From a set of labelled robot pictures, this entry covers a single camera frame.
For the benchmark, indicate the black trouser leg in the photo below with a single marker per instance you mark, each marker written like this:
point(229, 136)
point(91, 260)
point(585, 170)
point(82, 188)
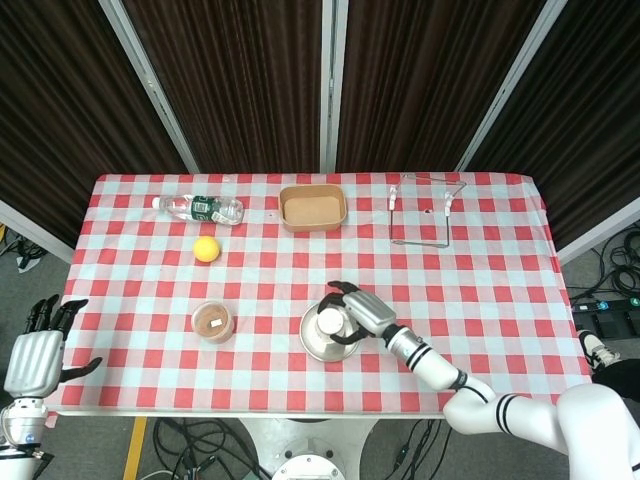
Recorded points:
point(622, 372)

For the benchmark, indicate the clear plastic water bottle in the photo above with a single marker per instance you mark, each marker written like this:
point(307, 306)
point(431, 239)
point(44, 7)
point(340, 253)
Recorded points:
point(200, 208)

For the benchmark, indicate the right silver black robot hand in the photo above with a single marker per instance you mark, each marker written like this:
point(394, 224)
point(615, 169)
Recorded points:
point(370, 312)

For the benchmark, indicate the white sneaker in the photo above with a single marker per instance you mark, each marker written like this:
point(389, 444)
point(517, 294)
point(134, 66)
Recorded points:
point(597, 347)

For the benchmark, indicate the round silver metal plate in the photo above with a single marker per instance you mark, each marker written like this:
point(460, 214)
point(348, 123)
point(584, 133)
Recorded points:
point(322, 347)

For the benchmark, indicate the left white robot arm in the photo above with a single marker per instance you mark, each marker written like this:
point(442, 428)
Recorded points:
point(20, 430)

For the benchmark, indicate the white paper cup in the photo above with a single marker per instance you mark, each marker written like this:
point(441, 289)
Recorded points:
point(331, 320)

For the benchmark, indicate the red white checkered tablecloth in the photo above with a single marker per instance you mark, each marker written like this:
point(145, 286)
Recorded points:
point(280, 260)

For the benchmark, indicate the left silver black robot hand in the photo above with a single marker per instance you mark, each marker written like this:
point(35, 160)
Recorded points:
point(35, 362)

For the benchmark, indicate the yellow ball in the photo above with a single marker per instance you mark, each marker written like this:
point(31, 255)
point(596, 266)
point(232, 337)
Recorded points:
point(206, 249)

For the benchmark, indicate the grey partition frame post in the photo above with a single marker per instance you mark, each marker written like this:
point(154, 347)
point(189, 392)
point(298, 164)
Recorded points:
point(600, 230)
point(331, 85)
point(35, 230)
point(150, 85)
point(510, 85)

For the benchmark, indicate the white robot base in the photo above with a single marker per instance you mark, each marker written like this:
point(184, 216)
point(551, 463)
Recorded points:
point(305, 445)

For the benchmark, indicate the dark brown curtain panel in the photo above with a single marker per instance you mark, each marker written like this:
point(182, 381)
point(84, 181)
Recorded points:
point(425, 85)
point(590, 125)
point(240, 85)
point(65, 125)

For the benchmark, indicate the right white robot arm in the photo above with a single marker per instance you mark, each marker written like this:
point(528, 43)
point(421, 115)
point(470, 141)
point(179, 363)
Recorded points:
point(435, 367)

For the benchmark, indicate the brown paper food box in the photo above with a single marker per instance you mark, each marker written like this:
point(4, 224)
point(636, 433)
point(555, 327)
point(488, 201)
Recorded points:
point(312, 210)

